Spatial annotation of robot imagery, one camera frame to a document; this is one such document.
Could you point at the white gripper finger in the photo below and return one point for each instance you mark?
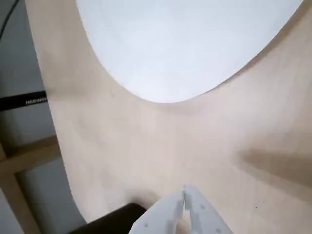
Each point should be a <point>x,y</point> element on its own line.
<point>156,217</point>
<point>204,217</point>

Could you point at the black pot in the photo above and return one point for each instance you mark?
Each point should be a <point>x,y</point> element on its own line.
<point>114,221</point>

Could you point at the white paper plate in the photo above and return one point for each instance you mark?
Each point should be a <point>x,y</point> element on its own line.
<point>182,48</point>

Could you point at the black tripod leg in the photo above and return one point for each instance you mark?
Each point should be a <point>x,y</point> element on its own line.
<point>22,100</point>

